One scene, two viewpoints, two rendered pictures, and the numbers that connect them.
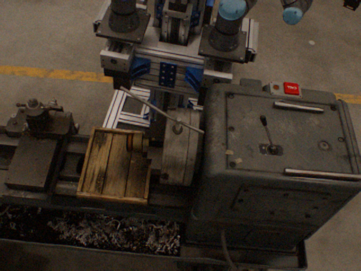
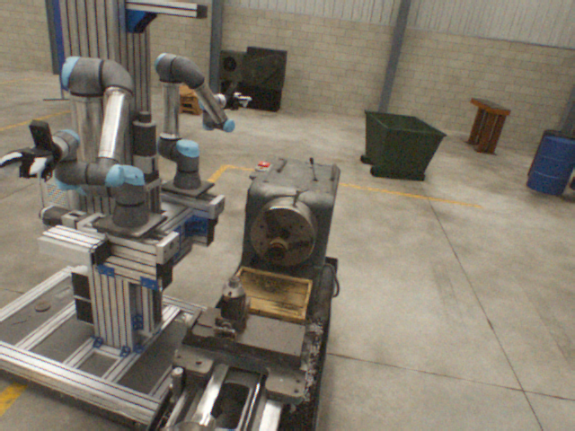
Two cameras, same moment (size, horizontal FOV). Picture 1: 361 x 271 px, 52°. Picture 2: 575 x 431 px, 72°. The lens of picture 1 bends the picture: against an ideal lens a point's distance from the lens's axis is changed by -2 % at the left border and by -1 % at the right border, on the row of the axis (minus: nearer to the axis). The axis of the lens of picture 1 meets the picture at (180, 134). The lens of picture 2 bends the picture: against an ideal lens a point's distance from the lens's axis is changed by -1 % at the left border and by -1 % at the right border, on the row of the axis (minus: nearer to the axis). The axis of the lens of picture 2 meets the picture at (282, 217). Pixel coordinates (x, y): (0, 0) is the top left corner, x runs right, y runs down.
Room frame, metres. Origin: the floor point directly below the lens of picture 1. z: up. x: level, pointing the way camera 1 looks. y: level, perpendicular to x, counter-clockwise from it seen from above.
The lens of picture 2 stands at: (0.51, 1.72, 1.98)
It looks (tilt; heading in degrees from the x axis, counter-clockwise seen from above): 25 degrees down; 282
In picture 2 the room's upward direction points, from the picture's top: 7 degrees clockwise
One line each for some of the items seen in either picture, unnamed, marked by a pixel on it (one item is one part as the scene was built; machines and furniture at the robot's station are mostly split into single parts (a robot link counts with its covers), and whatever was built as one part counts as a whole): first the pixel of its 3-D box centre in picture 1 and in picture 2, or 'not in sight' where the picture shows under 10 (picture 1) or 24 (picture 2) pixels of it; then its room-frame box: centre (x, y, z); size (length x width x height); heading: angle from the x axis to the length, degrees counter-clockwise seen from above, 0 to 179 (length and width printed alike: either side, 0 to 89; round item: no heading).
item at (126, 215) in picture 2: (123, 14); (130, 209); (1.46, 0.36, 1.21); 0.15 x 0.15 x 0.10
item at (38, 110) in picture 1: (34, 106); (233, 287); (0.89, 0.61, 1.13); 0.08 x 0.08 x 0.03
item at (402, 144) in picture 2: not in sight; (396, 146); (0.20, -5.18, 0.43); 1.34 x 0.94 x 0.85; 109
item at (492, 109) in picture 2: not in sight; (482, 124); (-1.81, -8.78, 0.50); 1.61 x 0.44 x 1.00; 97
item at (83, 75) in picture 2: not in sight; (91, 131); (1.59, 0.41, 1.54); 0.15 x 0.12 x 0.55; 20
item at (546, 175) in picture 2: not in sight; (553, 165); (-2.47, -5.84, 0.44); 0.59 x 0.59 x 0.88
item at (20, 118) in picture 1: (29, 152); (245, 353); (0.81, 0.65, 0.90); 0.47 x 0.30 x 0.06; 4
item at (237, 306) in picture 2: (38, 117); (234, 302); (0.89, 0.60, 1.07); 0.07 x 0.07 x 0.10; 4
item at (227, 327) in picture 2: (47, 127); (233, 314); (0.89, 0.58, 0.99); 0.20 x 0.10 x 0.05; 94
